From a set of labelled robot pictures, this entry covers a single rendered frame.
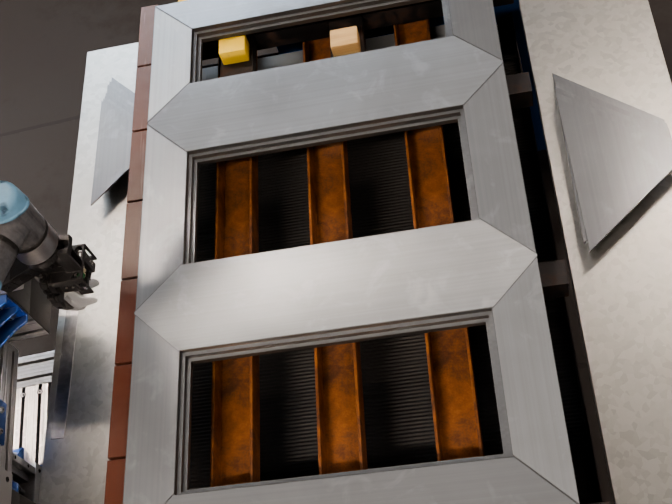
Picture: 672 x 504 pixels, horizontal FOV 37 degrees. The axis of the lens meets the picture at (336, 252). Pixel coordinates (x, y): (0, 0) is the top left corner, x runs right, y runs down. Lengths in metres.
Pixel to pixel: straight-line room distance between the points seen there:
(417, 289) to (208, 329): 0.38
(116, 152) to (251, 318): 0.65
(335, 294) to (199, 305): 0.26
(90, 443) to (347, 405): 0.51
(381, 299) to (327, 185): 0.43
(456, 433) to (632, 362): 0.33
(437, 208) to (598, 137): 0.35
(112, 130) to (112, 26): 1.35
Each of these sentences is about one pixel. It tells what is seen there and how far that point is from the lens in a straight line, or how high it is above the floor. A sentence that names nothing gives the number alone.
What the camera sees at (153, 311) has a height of 0.85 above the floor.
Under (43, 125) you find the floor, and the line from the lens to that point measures 3.50.
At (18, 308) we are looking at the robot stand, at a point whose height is 0.85.
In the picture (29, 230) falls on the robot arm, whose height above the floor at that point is 1.19.
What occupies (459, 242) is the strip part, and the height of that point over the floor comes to 0.85.
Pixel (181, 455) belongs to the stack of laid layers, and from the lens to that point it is 1.77.
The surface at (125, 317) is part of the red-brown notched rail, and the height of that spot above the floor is 0.83.
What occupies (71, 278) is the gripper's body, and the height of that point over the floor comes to 1.04.
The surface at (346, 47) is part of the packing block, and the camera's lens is 2.19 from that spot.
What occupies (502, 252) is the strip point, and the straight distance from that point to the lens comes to 1.79.
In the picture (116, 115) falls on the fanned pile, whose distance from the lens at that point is 2.38.
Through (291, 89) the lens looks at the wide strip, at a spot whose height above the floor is 0.85.
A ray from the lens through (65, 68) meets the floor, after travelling 3.62.
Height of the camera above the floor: 2.40
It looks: 57 degrees down
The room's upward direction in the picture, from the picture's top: 23 degrees counter-clockwise
